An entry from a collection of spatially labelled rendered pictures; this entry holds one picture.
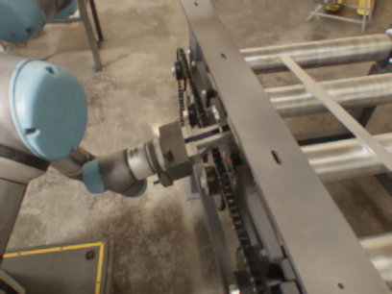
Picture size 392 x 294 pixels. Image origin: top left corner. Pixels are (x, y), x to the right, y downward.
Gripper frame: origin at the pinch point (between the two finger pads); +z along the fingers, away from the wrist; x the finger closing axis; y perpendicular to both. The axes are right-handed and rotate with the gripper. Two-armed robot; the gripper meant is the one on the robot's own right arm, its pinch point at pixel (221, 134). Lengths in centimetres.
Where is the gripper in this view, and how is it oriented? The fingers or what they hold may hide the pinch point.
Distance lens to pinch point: 64.3
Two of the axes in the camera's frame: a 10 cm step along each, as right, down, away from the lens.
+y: -2.6, -6.5, -7.1
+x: -1.9, -6.9, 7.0
